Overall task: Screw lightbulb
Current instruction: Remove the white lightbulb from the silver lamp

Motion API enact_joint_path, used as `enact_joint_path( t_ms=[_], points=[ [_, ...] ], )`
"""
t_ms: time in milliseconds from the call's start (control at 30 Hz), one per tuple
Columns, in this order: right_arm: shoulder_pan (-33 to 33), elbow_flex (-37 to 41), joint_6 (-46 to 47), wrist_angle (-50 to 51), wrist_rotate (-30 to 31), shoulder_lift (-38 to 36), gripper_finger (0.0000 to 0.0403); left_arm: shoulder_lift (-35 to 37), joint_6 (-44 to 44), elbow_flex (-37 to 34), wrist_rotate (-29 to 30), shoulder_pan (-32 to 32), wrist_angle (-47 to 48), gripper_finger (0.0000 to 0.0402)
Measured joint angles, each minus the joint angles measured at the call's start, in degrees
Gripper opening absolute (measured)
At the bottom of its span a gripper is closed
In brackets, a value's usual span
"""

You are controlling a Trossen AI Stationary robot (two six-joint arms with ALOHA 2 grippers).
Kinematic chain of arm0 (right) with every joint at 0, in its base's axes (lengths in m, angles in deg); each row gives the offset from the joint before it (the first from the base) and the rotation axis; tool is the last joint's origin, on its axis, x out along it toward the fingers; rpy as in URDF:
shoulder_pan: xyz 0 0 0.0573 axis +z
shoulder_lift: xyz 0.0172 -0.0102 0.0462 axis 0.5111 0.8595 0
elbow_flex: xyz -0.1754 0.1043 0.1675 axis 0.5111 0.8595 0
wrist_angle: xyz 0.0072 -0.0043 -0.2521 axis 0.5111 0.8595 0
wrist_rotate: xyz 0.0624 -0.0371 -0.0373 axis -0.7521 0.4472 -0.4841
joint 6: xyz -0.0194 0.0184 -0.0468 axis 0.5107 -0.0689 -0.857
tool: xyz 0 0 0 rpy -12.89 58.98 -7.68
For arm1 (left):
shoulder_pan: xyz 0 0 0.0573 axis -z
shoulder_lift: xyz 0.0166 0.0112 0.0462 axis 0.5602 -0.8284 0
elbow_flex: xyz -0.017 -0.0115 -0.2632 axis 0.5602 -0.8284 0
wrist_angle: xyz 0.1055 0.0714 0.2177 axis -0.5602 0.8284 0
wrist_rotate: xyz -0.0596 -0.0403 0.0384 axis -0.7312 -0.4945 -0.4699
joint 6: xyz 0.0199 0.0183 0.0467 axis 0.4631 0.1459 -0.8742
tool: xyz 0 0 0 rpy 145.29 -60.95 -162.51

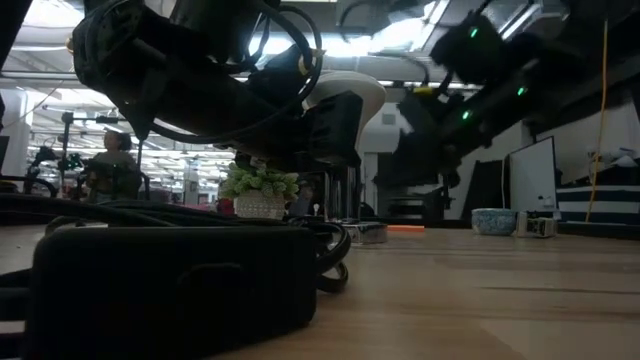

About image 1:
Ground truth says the green plant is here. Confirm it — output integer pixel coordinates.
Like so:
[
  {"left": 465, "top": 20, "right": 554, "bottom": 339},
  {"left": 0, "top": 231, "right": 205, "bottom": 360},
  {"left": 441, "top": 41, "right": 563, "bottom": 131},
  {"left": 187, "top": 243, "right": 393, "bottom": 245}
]
[{"left": 219, "top": 160, "right": 300, "bottom": 221}]

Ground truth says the black lamp power cable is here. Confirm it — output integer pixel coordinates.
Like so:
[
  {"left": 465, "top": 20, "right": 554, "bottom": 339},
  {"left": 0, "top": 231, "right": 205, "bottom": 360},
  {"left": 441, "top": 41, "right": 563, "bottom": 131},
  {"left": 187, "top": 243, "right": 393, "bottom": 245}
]
[{"left": 0, "top": 192, "right": 351, "bottom": 360}]

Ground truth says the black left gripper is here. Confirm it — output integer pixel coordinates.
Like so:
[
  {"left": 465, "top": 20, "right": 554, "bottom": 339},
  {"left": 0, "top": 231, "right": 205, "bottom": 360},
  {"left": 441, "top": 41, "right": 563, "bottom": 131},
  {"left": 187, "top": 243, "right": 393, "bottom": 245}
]
[{"left": 149, "top": 44, "right": 364, "bottom": 170}]

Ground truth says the blue white striped box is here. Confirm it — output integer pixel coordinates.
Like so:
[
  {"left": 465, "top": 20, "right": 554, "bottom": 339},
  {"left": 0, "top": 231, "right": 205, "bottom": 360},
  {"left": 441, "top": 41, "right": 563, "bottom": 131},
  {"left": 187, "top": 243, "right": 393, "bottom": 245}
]
[{"left": 555, "top": 183, "right": 640, "bottom": 226}]

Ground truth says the whiteboard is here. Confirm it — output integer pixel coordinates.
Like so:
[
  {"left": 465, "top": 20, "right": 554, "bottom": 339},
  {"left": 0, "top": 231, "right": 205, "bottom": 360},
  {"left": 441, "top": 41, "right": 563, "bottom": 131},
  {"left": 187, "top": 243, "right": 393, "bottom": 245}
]
[{"left": 502, "top": 135, "right": 559, "bottom": 214}]

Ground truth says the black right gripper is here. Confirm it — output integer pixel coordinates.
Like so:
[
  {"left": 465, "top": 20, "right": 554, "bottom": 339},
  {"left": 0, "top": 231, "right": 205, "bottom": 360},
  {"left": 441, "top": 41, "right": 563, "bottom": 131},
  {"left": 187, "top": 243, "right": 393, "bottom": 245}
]
[{"left": 374, "top": 89, "right": 471, "bottom": 190}]

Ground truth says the blue patterned bowl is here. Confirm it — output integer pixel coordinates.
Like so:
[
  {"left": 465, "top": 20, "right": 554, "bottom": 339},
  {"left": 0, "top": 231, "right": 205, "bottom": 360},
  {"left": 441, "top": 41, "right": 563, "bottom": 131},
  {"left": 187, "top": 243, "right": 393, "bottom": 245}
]
[{"left": 470, "top": 208, "right": 519, "bottom": 237}]

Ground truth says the shiny metal cup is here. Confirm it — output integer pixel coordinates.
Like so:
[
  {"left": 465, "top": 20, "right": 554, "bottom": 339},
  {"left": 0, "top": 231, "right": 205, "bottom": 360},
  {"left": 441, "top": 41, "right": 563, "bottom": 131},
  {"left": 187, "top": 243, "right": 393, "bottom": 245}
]
[{"left": 299, "top": 164, "right": 389, "bottom": 246}]

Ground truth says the person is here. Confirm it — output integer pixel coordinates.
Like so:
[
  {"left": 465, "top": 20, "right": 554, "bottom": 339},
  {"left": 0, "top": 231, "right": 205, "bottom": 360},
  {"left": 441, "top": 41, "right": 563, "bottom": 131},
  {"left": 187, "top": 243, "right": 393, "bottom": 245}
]
[{"left": 84, "top": 129, "right": 144, "bottom": 201}]

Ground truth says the black aluminium table frame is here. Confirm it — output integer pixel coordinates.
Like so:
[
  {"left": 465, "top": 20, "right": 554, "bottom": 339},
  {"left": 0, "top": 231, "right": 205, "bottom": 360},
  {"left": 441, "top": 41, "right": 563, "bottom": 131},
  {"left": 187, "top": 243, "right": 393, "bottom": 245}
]
[{"left": 0, "top": 207, "right": 640, "bottom": 241}]

